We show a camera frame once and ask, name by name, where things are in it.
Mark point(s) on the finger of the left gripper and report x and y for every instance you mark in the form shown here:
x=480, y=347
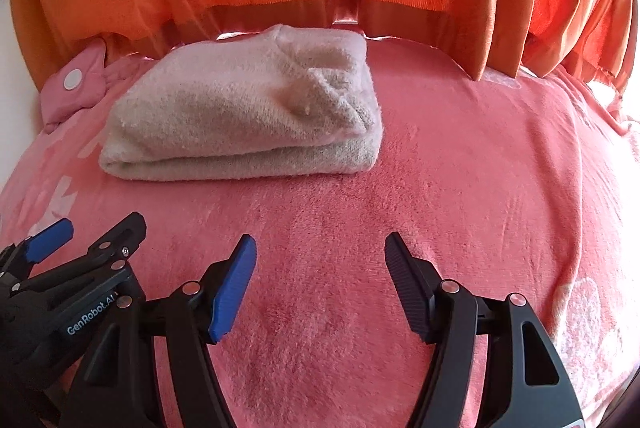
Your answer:
x=43, y=244
x=120, y=242

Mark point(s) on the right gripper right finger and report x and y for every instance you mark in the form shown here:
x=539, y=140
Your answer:
x=525, y=384

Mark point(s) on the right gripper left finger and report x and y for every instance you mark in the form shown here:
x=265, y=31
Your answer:
x=149, y=355

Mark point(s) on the pink polka dot garment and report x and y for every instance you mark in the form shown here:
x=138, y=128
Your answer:
x=78, y=85

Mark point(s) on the pink fleece blanket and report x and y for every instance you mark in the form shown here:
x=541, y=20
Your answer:
x=520, y=184

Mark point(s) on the cream fuzzy baby sweater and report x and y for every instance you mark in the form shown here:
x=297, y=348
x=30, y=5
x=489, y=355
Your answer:
x=286, y=102

